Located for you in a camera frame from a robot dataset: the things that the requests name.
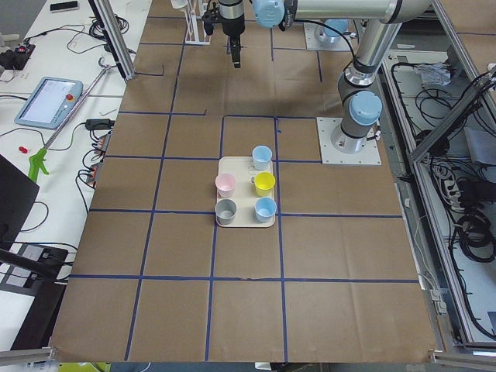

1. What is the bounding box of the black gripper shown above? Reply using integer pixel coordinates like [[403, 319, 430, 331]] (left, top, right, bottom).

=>
[[219, 0, 245, 68]]

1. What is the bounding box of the white plastic cup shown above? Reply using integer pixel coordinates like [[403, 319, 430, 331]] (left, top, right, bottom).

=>
[[170, 0, 188, 9]]

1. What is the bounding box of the light blue plastic cup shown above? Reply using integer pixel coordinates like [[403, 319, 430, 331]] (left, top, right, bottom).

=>
[[252, 145, 272, 171], [255, 197, 277, 222]]

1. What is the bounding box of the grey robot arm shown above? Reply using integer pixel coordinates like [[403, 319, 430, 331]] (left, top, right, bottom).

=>
[[252, 0, 431, 154]]

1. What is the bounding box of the pink plastic cup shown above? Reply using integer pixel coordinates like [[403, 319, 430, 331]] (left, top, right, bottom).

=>
[[215, 173, 236, 198]]

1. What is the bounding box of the yellow plastic cup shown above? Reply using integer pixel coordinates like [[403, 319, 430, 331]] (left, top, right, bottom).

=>
[[254, 171, 276, 197]]

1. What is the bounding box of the grey plastic cup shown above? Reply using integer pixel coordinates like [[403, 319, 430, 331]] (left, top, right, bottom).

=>
[[215, 198, 237, 226]]

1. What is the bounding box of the cream bunny tray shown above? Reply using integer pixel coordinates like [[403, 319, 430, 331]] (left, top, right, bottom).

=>
[[215, 157, 276, 228]]

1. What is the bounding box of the black power adapter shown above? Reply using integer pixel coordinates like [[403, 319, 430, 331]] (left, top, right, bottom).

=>
[[84, 119, 115, 131]]

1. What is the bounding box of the black smartphone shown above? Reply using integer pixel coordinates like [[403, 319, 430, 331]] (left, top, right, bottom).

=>
[[49, 0, 80, 12]]

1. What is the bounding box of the blue teach pendant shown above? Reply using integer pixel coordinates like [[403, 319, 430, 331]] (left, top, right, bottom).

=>
[[14, 77, 83, 129]]

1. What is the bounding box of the green reacher grabber tool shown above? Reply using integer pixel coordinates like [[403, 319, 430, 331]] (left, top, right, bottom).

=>
[[28, 57, 115, 182]]

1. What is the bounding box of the black monitor stand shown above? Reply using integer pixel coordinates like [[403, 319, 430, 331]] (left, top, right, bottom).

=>
[[0, 154, 69, 288]]

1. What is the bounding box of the white wire cup rack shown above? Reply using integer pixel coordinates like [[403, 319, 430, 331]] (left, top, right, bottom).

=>
[[178, 0, 211, 46]]

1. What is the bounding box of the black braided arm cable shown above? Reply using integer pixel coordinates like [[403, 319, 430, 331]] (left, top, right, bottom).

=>
[[301, 19, 360, 67]]

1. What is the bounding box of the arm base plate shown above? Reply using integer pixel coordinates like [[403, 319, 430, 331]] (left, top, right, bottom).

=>
[[304, 19, 359, 52], [316, 117, 381, 166]]

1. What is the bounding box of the aluminium frame post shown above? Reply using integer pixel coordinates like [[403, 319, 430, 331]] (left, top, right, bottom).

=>
[[88, 0, 136, 81]]

